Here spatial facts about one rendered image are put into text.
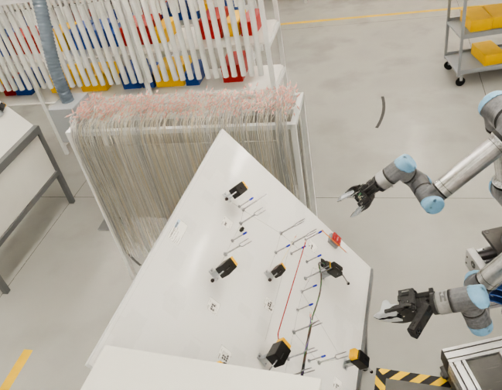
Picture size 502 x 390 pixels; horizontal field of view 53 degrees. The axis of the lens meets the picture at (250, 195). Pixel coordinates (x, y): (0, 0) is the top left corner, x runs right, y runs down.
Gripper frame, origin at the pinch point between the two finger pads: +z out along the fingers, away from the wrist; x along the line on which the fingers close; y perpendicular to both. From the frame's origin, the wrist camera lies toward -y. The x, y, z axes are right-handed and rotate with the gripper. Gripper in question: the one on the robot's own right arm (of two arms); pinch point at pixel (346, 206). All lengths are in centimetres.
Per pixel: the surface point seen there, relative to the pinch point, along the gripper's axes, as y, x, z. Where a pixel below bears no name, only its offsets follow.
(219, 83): -233, -150, 145
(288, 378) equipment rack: 117, 10, -27
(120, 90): -203, -217, 224
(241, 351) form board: 71, 12, 28
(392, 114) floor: -331, -19, 66
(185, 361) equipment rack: 121, -5, -10
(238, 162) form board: 13.0, -44.0, 19.3
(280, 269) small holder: 38.4, 0.8, 18.6
